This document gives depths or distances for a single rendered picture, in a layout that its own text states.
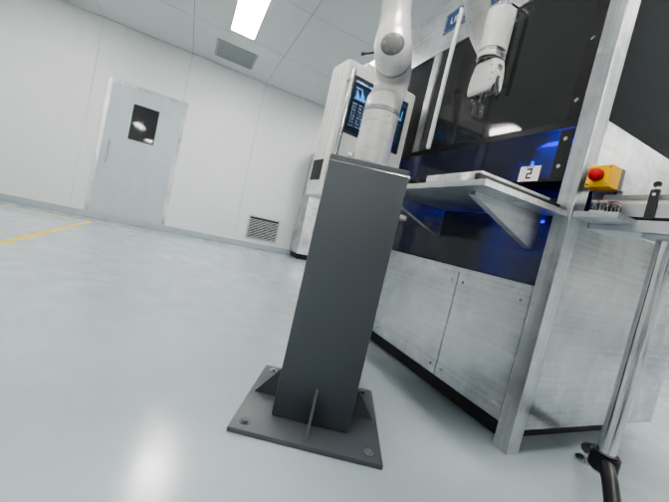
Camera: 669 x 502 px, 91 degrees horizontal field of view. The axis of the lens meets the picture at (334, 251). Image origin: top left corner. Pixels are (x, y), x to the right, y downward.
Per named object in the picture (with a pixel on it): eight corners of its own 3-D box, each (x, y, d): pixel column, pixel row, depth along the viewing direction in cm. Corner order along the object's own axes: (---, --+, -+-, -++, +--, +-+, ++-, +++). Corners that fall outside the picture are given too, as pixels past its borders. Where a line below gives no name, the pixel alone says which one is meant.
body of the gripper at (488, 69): (512, 59, 102) (503, 95, 102) (485, 71, 111) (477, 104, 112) (495, 48, 99) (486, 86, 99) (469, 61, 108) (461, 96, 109)
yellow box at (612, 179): (595, 192, 113) (600, 171, 112) (620, 192, 106) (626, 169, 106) (582, 186, 110) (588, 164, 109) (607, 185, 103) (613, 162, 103)
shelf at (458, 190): (441, 213, 180) (442, 209, 180) (579, 221, 117) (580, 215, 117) (366, 190, 160) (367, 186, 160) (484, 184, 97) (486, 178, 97)
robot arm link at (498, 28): (475, 61, 111) (481, 44, 101) (484, 20, 110) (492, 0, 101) (501, 64, 109) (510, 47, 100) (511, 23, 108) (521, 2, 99)
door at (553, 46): (482, 138, 156) (514, 12, 153) (580, 119, 117) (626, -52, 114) (481, 138, 156) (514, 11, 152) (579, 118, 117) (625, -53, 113)
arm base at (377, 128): (339, 156, 104) (353, 98, 103) (341, 168, 123) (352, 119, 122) (399, 170, 103) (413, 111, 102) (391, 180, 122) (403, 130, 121)
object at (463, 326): (398, 309, 346) (418, 226, 341) (645, 439, 159) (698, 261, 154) (310, 297, 304) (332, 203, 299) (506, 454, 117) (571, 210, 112)
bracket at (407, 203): (435, 235, 170) (441, 210, 169) (439, 235, 167) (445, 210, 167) (380, 220, 156) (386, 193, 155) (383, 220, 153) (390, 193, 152)
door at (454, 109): (419, 151, 198) (443, 53, 195) (482, 138, 156) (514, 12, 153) (418, 151, 198) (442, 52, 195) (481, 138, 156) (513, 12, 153)
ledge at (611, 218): (594, 225, 118) (596, 219, 118) (640, 228, 106) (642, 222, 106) (571, 216, 112) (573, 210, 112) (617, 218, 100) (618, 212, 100)
